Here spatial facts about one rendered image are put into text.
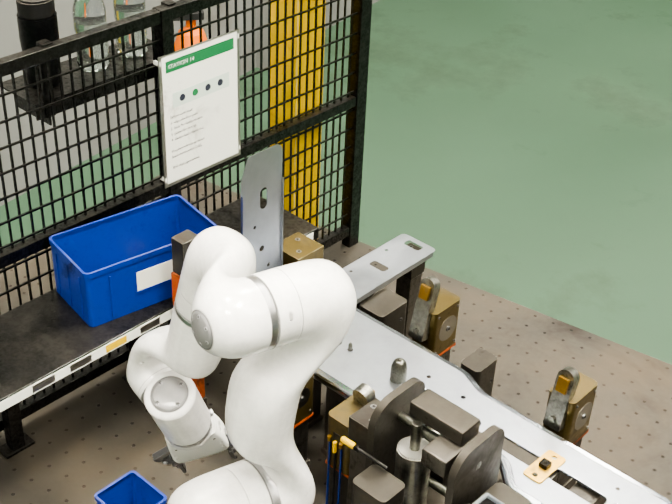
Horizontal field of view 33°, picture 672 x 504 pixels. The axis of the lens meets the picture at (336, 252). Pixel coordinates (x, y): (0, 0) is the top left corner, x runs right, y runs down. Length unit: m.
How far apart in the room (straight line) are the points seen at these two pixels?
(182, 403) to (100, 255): 0.69
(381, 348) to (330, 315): 0.82
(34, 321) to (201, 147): 0.54
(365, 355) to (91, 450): 0.65
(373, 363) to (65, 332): 0.61
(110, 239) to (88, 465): 0.48
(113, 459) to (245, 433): 0.94
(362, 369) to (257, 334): 0.83
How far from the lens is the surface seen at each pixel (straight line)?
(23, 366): 2.22
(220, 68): 2.49
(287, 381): 1.52
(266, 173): 2.27
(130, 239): 2.44
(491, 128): 5.34
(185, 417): 1.81
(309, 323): 1.45
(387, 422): 1.90
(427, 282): 2.28
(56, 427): 2.58
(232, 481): 1.70
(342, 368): 2.22
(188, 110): 2.47
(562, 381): 2.12
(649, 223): 4.79
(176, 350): 1.70
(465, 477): 1.83
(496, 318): 2.90
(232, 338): 1.40
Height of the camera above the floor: 2.42
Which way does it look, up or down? 34 degrees down
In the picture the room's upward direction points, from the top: 3 degrees clockwise
